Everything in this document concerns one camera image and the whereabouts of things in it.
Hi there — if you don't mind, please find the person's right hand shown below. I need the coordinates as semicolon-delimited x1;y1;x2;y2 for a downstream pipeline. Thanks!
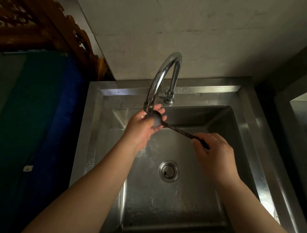
191;133;241;186

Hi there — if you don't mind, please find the person's left hand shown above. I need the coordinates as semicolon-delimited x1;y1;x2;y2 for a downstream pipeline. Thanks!
121;104;167;152

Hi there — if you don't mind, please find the black ladle with ribbed handle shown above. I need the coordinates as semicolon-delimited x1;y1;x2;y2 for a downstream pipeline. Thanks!
146;110;210;150

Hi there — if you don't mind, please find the person's left forearm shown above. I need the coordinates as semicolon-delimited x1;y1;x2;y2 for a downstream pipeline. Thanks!
22;138;137;233

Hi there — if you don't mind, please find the person's right forearm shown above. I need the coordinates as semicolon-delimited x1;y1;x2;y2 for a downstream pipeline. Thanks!
215;179;288;233

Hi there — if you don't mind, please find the stainless steel sink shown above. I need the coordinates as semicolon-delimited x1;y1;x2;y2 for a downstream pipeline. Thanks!
69;77;307;233

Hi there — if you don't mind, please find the chrome gooseneck faucet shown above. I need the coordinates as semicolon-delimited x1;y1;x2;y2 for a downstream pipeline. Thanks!
143;52;183;113

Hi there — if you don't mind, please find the round metal drain strainer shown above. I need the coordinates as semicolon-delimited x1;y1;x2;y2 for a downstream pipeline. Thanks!
158;160;180;183

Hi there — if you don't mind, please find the stainless steel counter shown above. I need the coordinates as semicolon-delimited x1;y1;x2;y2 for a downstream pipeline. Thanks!
274;74;307;204

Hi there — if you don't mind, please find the carved wooden furniture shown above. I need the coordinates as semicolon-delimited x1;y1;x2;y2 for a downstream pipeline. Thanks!
0;0;108;81

